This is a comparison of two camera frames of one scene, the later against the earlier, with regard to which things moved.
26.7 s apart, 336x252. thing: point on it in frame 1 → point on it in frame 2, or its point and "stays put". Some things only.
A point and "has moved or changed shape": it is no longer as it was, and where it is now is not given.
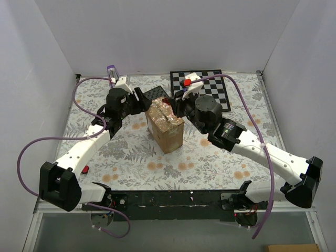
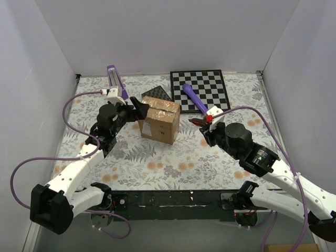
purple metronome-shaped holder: x=112 y=73 stays put
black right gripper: x=177 y=105 → x=208 y=132
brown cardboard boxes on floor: x=292 y=248 stays put
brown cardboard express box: x=165 y=129 has moved or changed shape
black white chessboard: x=214 y=86 stays put
